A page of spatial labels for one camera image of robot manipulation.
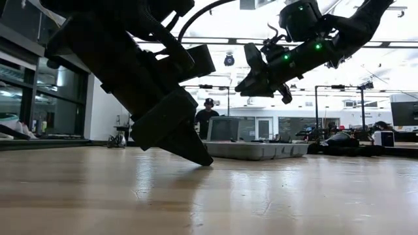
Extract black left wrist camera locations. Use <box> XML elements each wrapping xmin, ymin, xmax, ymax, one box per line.
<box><xmin>156</xmin><ymin>44</ymin><xmax>217</xmax><ymax>86</ymax></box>

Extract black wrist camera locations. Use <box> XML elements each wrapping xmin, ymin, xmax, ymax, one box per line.
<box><xmin>156</xmin><ymin>44</ymin><xmax>217</xmax><ymax>86</ymax></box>
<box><xmin>260</xmin><ymin>36</ymin><xmax>288</xmax><ymax>61</ymax></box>

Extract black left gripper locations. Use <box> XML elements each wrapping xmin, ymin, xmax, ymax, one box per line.
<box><xmin>45</xmin><ymin>14</ymin><xmax>215</xmax><ymax>166</ymax></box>

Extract black background stand frame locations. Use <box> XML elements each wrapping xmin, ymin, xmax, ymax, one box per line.
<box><xmin>182</xmin><ymin>84</ymin><xmax>231</xmax><ymax>118</ymax></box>
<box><xmin>314</xmin><ymin>81</ymin><xmax>376</xmax><ymax>141</ymax></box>

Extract black monitor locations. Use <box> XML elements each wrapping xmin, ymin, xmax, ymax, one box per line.
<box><xmin>390</xmin><ymin>101</ymin><xmax>418</xmax><ymax>127</ymax></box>

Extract person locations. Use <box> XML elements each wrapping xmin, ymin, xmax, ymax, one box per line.
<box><xmin>194</xmin><ymin>97</ymin><xmax>221</xmax><ymax>140</ymax></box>
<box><xmin>373</xmin><ymin>120</ymin><xmax>393</xmax><ymax>132</ymax></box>

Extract small side table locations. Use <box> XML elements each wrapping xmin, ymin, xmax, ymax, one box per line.
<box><xmin>113</xmin><ymin>125</ymin><xmax>131</xmax><ymax>142</ymax></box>

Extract white box device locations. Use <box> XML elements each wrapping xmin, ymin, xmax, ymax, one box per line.
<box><xmin>372</xmin><ymin>130</ymin><xmax>396</xmax><ymax>148</ymax></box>

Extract white door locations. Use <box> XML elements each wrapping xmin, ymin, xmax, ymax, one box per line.
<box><xmin>255</xmin><ymin>116</ymin><xmax>274</xmax><ymax>141</ymax></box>

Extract black aluminium table frame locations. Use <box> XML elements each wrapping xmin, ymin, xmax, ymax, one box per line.
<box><xmin>0</xmin><ymin>138</ymin><xmax>418</xmax><ymax>158</ymax></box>

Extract black framed glass partition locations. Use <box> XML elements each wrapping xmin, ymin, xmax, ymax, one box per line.
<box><xmin>0</xmin><ymin>0</ymin><xmax>91</xmax><ymax>140</ymax></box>

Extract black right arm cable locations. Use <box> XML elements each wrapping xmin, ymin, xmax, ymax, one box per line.
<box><xmin>266</xmin><ymin>22</ymin><xmax>280</xmax><ymax>45</ymax></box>

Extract black overhead rig beam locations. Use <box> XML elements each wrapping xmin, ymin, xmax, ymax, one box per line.
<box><xmin>133</xmin><ymin>36</ymin><xmax>418</xmax><ymax>49</ymax></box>

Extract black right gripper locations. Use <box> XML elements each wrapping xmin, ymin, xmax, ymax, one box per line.
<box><xmin>234</xmin><ymin>42</ymin><xmax>311</xmax><ymax>105</ymax></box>

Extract grey plastic tool case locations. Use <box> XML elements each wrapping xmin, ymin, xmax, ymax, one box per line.
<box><xmin>204</xmin><ymin>140</ymin><xmax>310</xmax><ymax>161</ymax></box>

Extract white teal bundle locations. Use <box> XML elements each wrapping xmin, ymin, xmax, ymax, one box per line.
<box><xmin>0</xmin><ymin>112</ymin><xmax>37</xmax><ymax>141</ymax></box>

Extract black cable bundle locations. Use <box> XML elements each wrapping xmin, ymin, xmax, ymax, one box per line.
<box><xmin>106</xmin><ymin>132</ymin><xmax>127</xmax><ymax>149</ymax></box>

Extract grey framed monitor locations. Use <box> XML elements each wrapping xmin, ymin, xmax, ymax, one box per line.
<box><xmin>206</xmin><ymin>116</ymin><xmax>242</xmax><ymax>142</ymax></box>

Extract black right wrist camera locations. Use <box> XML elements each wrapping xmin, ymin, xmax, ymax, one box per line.
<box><xmin>260</xmin><ymin>36</ymin><xmax>288</xmax><ymax>61</ymax></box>

